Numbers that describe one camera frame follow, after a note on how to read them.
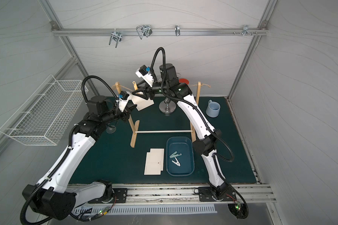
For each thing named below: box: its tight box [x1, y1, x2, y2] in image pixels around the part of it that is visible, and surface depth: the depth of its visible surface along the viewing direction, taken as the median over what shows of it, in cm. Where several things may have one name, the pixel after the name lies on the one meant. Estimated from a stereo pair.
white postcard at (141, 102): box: [129, 91, 155, 112], surface depth 69 cm
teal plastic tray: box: [166, 136, 195, 177], surface depth 88 cm
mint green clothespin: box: [169, 150, 183, 159], surface depth 88 cm
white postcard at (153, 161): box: [144, 152, 163, 175], surface depth 87 cm
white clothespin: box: [171, 156, 181, 167], surface depth 86 cm
